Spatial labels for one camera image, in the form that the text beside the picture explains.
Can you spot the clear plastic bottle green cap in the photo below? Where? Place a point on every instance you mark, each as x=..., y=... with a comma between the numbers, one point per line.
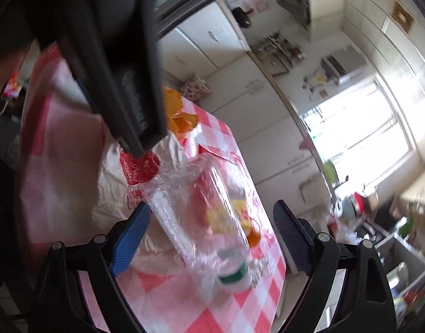
x=198, y=222

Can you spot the black wok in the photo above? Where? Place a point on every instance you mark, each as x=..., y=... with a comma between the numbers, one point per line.
x=242, y=15

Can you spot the green plastic basin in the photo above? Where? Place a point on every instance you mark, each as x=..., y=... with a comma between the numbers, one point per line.
x=331, y=171

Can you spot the red checked plastic tablecloth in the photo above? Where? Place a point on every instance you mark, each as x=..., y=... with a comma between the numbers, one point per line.
x=157, y=301

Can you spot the small orange peel piece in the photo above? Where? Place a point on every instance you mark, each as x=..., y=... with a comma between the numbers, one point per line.
x=254, y=237

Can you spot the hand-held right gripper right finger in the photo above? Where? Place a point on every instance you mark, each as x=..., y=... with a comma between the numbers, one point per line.
x=290, y=237

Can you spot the spice rack with bottles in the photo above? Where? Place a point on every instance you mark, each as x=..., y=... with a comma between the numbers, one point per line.
x=278, y=52

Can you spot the kitchen window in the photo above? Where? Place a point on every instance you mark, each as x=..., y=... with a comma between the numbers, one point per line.
x=361, y=135

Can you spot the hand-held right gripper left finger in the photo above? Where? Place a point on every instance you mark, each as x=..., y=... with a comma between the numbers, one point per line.
x=129, y=241

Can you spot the floral fabric bag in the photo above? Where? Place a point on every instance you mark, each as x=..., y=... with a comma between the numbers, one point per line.
x=195, y=88

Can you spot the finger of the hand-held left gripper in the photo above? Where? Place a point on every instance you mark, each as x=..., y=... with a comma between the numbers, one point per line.
x=129, y=111

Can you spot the white plastic bag red print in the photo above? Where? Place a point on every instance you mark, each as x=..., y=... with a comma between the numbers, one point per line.
x=115, y=187

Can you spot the silver microwave oven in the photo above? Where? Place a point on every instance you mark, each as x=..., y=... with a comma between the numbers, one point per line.
x=340, y=64

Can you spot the steel kitchen sink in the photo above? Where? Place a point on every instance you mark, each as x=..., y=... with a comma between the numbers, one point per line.
x=406, y=274

